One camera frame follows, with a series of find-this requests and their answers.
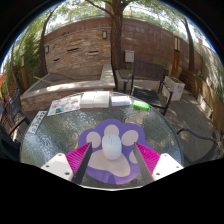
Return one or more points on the white planter box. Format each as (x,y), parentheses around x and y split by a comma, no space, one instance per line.
(174,88)

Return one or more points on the black wall lamp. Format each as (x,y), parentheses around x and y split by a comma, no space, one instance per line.
(104,35)
(47,49)

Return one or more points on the slim tree trunk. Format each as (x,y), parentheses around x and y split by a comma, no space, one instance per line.
(43,56)
(190,50)

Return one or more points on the large tree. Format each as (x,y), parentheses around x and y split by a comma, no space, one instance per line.
(116,40)

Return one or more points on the purple paw-print mouse pad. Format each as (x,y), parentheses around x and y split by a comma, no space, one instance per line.
(110,178)

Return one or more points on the black metal mesh chair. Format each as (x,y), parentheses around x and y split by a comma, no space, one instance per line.
(15,106)
(8,146)
(206,151)

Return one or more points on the small white blue-edged box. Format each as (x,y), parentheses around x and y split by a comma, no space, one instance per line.
(121,101)

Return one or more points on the dark slatted wooden chair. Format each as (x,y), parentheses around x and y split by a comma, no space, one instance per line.
(148,69)

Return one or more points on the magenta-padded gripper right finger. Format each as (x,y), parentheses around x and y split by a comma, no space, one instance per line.
(166,165)

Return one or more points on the grey utility box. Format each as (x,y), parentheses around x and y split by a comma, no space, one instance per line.
(129,56)

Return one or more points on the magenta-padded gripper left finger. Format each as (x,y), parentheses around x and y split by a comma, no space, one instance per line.
(58,165)

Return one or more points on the colourful printed leaflet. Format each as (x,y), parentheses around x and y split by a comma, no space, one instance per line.
(64,105)

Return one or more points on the black and white printed sheet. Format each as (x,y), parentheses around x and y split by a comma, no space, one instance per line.
(37,122)

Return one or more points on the white computer mouse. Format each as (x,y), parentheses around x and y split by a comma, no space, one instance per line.
(111,148)

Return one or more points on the green packet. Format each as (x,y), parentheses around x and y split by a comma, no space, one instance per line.
(141,105)

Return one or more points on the raised stone basin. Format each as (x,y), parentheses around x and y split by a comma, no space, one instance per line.
(66,87)

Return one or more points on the long white planter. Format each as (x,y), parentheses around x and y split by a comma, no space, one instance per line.
(205,106)

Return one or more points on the small yellow triangle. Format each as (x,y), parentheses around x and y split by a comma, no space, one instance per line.
(77,145)

